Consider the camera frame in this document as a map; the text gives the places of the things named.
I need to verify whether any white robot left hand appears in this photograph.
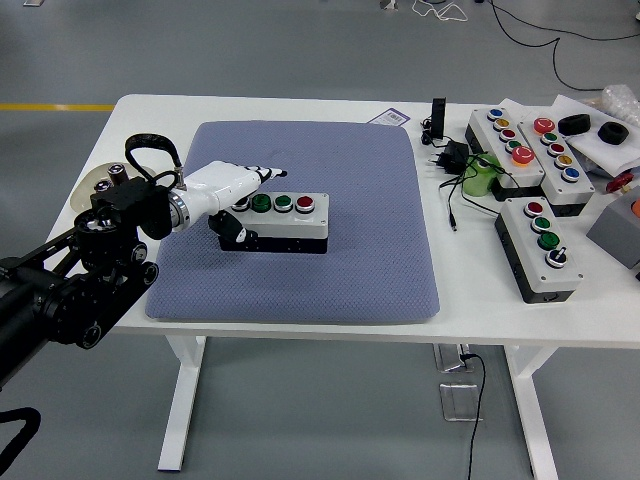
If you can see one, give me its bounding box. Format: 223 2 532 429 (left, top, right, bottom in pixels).
182 160 290 246

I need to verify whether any grey four-button control box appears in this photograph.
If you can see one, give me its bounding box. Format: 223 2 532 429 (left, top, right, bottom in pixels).
218 191 331 255

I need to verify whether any grey box with orange button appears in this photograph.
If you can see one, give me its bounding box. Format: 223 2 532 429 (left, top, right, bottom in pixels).
585 185 640 271

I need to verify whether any loose red mushroom button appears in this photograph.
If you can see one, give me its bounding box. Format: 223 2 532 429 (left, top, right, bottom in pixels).
606 169 636 195

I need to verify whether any grey-blue textured mat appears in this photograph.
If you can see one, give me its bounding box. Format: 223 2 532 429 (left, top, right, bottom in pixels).
144 119 442 326

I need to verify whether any translucent shallow dish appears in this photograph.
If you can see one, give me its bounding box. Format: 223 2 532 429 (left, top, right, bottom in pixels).
71 161 154 214

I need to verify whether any purple-edged label card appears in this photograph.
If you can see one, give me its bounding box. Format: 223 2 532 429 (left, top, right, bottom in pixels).
368 107 409 126

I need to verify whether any yellow floor tape line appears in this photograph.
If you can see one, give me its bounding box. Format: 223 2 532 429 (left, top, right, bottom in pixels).
0 103 116 112

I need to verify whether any white table leg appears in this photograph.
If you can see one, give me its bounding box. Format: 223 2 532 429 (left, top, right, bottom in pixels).
157 334 209 472
502 344 560 480

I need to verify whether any black upright charger stand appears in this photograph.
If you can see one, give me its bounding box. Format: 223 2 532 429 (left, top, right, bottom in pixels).
430 97 448 141

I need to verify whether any black power adapter plug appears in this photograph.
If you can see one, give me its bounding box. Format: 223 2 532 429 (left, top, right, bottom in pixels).
427 140 471 176

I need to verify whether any green plastic cup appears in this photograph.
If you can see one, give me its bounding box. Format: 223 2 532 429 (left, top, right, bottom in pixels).
462 153 507 199

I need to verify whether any clear plastic floor plate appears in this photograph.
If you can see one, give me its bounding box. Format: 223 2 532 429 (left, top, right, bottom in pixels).
438 382 485 422
433 343 476 374

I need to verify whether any clear bubble wrap bag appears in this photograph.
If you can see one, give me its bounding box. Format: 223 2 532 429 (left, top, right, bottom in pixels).
592 83 640 129

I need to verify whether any thin black adapter cable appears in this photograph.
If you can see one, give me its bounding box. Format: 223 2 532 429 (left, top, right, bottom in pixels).
438 153 507 234

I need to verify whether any white floor cord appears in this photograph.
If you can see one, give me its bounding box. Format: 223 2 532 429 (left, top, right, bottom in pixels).
412 0 469 24

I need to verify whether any black floor power cable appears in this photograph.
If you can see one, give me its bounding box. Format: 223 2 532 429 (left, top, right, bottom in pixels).
458 352 489 480

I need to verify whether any long black floor cable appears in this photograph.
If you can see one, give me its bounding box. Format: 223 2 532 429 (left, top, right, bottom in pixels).
487 0 640 49

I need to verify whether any black foam ring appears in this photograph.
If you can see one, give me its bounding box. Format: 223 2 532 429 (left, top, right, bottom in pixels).
557 113 592 137
598 121 629 146

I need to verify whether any control box with selector switch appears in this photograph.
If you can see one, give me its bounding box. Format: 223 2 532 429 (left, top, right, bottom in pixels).
494 197 585 305

